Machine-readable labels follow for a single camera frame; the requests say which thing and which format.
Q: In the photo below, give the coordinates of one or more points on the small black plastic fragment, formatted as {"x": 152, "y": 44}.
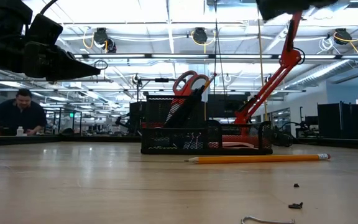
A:
{"x": 295, "y": 205}
{"x": 296, "y": 185}

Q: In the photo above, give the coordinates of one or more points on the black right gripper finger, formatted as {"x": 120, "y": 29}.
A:
{"x": 278, "y": 7}

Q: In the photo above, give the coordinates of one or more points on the orange-yellow wooden pencil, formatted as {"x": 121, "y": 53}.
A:
{"x": 208, "y": 84}
{"x": 253, "y": 159}

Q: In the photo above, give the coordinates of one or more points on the person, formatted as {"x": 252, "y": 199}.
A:
{"x": 17, "y": 115}

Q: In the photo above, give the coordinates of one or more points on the dark blue room divider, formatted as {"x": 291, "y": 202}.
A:
{"x": 353, "y": 121}

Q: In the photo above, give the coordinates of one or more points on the small white bottle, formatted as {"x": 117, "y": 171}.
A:
{"x": 20, "y": 131}

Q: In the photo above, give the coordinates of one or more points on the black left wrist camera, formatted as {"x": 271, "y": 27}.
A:
{"x": 43, "y": 29}

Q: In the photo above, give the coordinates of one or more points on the red box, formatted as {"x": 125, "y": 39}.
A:
{"x": 154, "y": 125}

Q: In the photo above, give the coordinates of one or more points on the black background robot arm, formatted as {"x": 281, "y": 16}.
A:
{"x": 129, "y": 121}

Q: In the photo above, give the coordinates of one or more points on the black pen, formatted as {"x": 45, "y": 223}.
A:
{"x": 182, "y": 118}
{"x": 194, "y": 99}

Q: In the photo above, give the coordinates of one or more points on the black mesh desk organizer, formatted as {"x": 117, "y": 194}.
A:
{"x": 157, "y": 146}

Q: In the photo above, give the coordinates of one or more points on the red desk lamp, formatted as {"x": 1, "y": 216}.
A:
{"x": 287, "y": 57}

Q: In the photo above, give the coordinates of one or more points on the black aluminium table frame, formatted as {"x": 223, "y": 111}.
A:
{"x": 89, "y": 138}

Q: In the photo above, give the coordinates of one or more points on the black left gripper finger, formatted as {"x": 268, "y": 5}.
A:
{"x": 70, "y": 70}

